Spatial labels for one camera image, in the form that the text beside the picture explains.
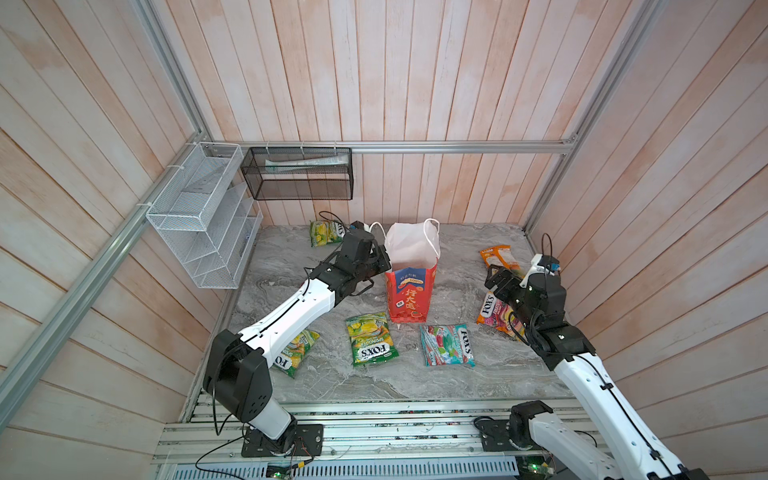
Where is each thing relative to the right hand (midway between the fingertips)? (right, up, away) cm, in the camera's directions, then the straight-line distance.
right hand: (499, 272), depth 76 cm
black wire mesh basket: (-60, +34, +28) cm, 74 cm away
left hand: (-28, +3, +4) cm, 29 cm away
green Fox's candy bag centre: (-34, -21, +12) cm, 42 cm away
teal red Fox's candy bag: (-11, -22, +11) cm, 27 cm away
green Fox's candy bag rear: (-54, +14, +39) cm, 68 cm away
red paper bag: (-21, +6, +20) cm, 29 cm away
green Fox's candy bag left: (-56, -25, +8) cm, 62 cm away
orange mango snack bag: (+14, +4, +32) cm, 35 cm away
